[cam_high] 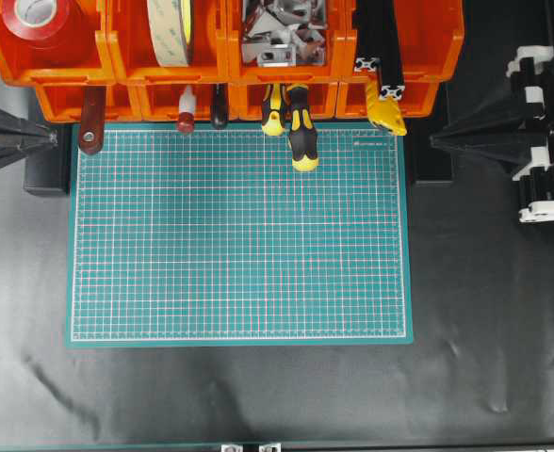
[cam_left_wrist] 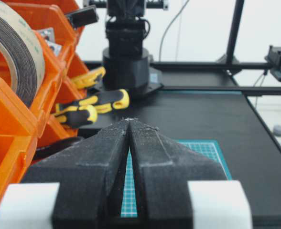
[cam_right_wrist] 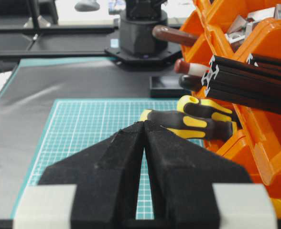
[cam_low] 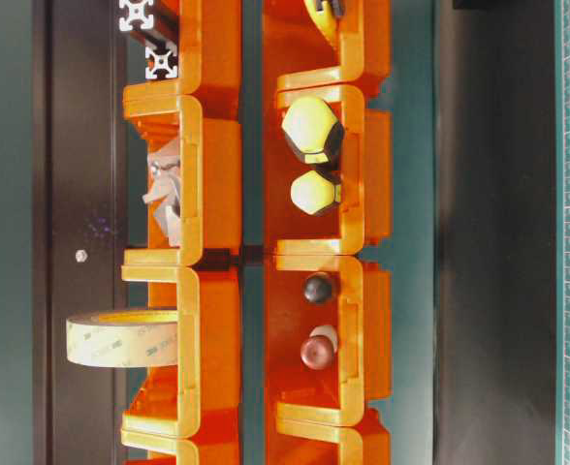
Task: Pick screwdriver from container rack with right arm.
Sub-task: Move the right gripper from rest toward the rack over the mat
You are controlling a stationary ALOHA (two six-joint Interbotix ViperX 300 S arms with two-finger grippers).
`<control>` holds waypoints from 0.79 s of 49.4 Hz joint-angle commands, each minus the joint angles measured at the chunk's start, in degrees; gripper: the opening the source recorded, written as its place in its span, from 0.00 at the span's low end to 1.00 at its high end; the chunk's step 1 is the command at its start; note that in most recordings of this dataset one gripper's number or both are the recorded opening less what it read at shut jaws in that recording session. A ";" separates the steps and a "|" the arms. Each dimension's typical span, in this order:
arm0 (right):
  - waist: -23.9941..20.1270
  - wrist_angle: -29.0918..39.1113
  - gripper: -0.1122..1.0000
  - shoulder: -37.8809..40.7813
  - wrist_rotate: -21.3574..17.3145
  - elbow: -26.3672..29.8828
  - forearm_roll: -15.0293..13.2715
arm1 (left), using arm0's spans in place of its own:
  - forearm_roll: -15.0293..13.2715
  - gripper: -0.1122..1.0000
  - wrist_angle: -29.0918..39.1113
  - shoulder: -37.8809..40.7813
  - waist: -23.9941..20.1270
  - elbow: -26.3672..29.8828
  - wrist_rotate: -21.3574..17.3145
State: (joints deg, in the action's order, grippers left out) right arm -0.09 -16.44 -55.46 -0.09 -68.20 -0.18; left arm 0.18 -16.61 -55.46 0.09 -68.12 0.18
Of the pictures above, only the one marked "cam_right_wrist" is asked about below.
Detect black aluminium table frame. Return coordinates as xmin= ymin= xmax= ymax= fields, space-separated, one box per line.
xmin=0 ymin=0 xmax=115 ymax=60

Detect yellow black screwdriver lower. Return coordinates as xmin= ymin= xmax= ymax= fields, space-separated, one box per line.
xmin=140 ymin=109 xmax=238 ymax=141

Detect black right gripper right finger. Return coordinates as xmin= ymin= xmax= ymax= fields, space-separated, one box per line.
xmin=144 ymin=121 xmax=252 ymax=229

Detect black handle screwdriver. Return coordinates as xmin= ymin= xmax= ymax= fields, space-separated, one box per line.
xmin=179 ymin=75 xmax=203 ymax=92

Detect black table mat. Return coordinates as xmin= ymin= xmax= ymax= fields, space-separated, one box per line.
xmin=0 ymin=57 xmax=175 ymax=220

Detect yellow black screwdriver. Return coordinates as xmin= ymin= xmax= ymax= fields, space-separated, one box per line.
xmin=177 ymin=95 xmax=239 ymax=122
xmin=140 ymin=109 xmax=238 ymax=141

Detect silver corner brackets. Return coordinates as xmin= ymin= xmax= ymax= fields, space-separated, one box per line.
xmin=225 ymin=4 xmax=281 ymax=50

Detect black left robot arm base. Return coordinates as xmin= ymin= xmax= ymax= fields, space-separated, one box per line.
xmin=105 ymin=0 xmax=182 ymax=64

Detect orange container rack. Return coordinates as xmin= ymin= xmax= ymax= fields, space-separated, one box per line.
xmin=182 ymin=0 xmax=281 ymax=219

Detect black aluminium extrusion bar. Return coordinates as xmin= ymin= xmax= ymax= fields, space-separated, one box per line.
xmin=201 ymin=55 xmax=281 ymax=115

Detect small black tray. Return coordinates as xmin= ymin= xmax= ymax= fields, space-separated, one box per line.
xmin=149 ymin=76 xmax=191 ymax=98

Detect yellow black screwdriver upper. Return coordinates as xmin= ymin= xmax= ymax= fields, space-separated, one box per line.
xmin=177 ymin=95 xmax=239 ymax=122

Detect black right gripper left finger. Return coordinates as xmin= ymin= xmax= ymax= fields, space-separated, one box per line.
xmin=38 ymin=122 xmax=144 ymax=229

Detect green cutting mat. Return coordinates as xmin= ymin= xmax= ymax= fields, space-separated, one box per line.
xmin=11 ymin=99 xmax=205 ymax=221

